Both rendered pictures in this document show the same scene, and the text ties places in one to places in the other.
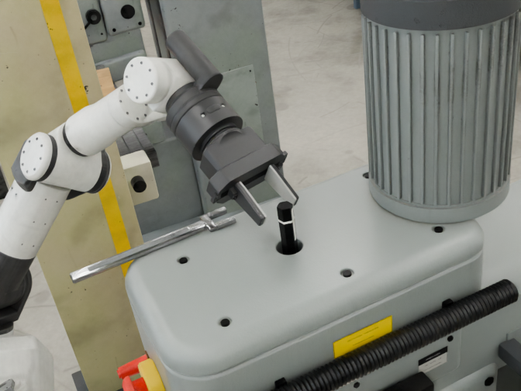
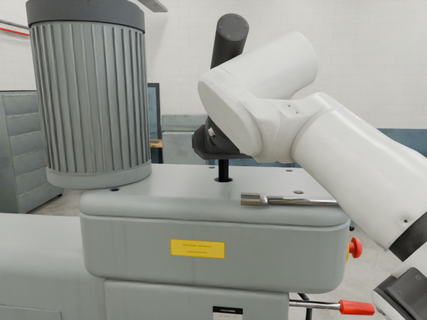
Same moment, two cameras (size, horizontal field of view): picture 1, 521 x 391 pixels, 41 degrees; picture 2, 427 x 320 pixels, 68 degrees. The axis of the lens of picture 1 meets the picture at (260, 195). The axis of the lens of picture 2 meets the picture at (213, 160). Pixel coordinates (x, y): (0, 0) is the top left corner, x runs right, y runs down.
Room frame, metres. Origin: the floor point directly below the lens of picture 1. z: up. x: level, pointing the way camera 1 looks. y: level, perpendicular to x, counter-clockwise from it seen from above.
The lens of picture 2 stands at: (1.29, 0.24, 2.07)
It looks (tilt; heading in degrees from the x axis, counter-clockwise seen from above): 13 degrees down; 208
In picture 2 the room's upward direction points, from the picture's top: straight up
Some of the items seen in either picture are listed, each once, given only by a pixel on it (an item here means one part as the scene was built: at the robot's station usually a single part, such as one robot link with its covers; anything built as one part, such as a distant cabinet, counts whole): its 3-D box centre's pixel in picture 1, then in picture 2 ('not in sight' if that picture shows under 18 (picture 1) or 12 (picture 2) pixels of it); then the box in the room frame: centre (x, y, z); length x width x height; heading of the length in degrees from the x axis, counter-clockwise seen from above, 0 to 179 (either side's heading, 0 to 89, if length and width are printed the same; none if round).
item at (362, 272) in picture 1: (304, 285); (215, 216); (0.77, -0.04, 1.81); 0.47 x 0.26 x 0.16; 111
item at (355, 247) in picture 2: (136, 388); (351, 247); (0.67, 0.21, 1.76); 0.04 x 0.03 x 0.04; 21
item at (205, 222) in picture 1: (153, 244); (319, 200); (0.81, 0.16, 1.89); 0.24 x 0.04 x 0.01; 113
